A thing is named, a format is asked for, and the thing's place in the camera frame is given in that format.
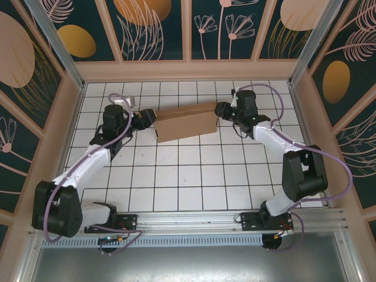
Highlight brown cardboard box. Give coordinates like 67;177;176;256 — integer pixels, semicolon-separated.
154;102;219;144

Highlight grey metal front panel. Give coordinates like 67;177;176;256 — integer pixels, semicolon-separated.
17;231;364;282

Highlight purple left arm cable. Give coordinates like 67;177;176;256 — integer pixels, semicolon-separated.
43;93;133;243

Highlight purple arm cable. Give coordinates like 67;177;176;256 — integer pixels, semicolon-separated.
234;83;353;212
43;93;133;243

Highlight aluminium frame post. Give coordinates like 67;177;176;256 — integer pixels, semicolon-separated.
287;0;338;86
25;0;88;90

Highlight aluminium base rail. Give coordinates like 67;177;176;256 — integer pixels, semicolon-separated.
116;210;350;233

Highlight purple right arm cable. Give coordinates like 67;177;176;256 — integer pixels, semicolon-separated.
234;83;353;212

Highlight slotted grey cable duct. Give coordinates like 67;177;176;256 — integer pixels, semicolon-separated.
41;233;264;248

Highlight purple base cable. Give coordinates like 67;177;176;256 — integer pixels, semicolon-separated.
99;229;145;257
265;211;306;253

